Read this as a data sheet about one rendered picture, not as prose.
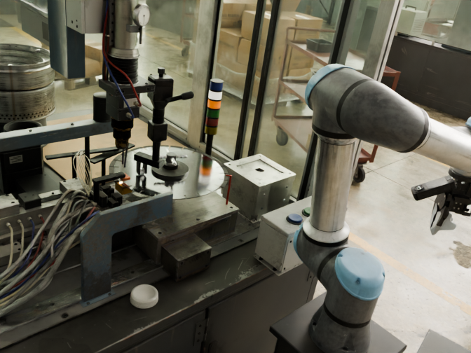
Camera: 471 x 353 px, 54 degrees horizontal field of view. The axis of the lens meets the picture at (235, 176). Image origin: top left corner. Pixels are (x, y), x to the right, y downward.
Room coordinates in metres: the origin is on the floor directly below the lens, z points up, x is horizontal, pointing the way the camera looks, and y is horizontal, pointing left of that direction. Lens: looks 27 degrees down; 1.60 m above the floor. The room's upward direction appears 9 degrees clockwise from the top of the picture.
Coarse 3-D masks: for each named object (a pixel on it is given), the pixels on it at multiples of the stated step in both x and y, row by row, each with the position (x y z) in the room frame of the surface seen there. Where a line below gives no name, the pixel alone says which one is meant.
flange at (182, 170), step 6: (180, 162) 1.28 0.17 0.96; (156, 168) 1.21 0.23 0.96; (162, 168) 1.22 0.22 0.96; (168, 168) 1.21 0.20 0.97; (174, 168) 1.22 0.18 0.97; (180, 168) 1.24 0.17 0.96; (186, 168) 1.25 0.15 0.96; (156, 174) 1.19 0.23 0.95; (162, 174) 1.18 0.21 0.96; (168, 174) 1.19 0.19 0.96; (174, 174) 1.19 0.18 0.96; (180, 174) 1.20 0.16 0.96; (186, 174) 1.22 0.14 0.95
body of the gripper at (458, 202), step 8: (456, 176) 1.16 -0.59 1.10; (464, 176) 1.15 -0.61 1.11; (456, 184) 1.17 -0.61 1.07; (464, 184) 1.17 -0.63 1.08; (448, 192) 1.17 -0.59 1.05; (456, 192) 1.17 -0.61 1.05; (464, 192) 1.17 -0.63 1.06; (440, 200) 1.18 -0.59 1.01; (448, 200) 1.15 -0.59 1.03; (456, 200) 1.15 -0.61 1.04; (464, 200) 1.15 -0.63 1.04; (440, 208) 1.16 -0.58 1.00; (456, 208) 1.16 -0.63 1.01; (464, 208) 1.16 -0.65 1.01
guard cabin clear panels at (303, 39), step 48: (0, 0) 1.91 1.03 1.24; (144, 0) 2.19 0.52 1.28; (192, 0) 1.95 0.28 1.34; (240, 0) 1.76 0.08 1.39; (288, 0) 1.61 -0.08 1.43; (336, 0) 1.48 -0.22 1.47; (48, 48) 2.04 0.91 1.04; (96, 48) 2.20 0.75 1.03; (144, 48) 2.18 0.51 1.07; (192, 48) 1.93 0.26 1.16; (240, 48) 1.74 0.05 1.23; (288, 48) 1.58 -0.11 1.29; (144, 96) 2.17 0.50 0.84; (240, 96) 1.71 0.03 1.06; (288, 96) 1.55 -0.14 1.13; (288, 144) 1.53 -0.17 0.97
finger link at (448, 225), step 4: (440, 212) 1.16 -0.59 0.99; (436, 216) 1.18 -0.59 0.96; (448, 216) 1.16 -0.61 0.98; (436, 220) 1.17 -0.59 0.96; (444, 220) 1.17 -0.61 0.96; (448, 220) 1.16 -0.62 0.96; (432, 224) 1.18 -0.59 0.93; (444, 224) 1.17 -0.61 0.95; (448, 224) 1.16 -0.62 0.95; (452, 224) 1.16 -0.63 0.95; (432, 228) 1.17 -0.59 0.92; (436, 228) 1.16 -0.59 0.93; (440, 228) 1.17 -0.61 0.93; (444, 228) 1.17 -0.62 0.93; (448, 228) 1.17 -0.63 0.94; (452, 228) 1.16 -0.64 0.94; (432, 232) 1.18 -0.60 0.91; (436, 232) 1.17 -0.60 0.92
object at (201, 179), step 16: (128, 160) 1.26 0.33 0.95; (192, 160) 1.32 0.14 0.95; (208, 160) 1.34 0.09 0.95; (144, 176) 1.17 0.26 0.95; (192, 176) 1.22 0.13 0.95; (208, 176) 1.23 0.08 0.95; (144, 192) 1.09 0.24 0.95; (160, 192) 1.10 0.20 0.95; (176, 192) 1.11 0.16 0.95; (192, 192) 1.13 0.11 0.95; (208, 192) 1.14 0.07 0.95
